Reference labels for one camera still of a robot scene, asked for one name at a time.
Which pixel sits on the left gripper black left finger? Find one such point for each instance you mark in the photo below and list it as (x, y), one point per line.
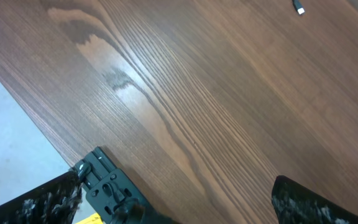
(55, 201)

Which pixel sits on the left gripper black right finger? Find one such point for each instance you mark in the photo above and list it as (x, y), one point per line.
(294, 203)

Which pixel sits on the black table clamp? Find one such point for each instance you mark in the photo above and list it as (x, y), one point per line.
(112, 194)

